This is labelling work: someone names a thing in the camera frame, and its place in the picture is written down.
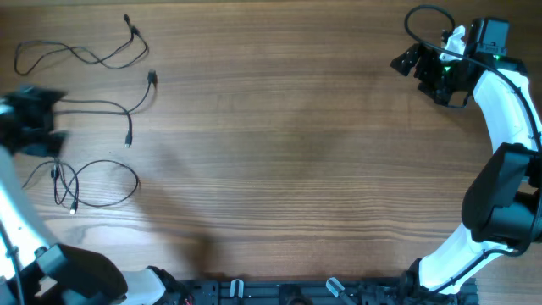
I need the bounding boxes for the black USB cable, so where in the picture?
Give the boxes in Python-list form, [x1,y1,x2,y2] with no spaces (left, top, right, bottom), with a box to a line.
[21,158,141,215]
[53,69,158,149]
[13,14,150,77]

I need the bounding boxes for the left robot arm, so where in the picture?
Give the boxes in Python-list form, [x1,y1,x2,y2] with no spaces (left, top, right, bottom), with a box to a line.
[1,86,193,304]

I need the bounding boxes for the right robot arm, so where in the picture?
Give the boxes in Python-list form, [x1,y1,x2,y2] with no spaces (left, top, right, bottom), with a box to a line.
[390,17,541,304]

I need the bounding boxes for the right camera cable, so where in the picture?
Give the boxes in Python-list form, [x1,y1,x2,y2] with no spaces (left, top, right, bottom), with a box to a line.
[403,4,542,296]

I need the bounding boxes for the camera cable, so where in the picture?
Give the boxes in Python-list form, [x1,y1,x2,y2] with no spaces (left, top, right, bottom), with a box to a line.
[403,4,542,296]
[0,219,26,305]

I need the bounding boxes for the left camera cable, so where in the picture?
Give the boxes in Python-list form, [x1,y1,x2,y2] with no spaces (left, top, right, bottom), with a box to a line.
[0,219,26,305]

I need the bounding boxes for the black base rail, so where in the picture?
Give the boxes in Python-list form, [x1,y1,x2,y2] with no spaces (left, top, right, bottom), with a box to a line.
[181,278,479,305]

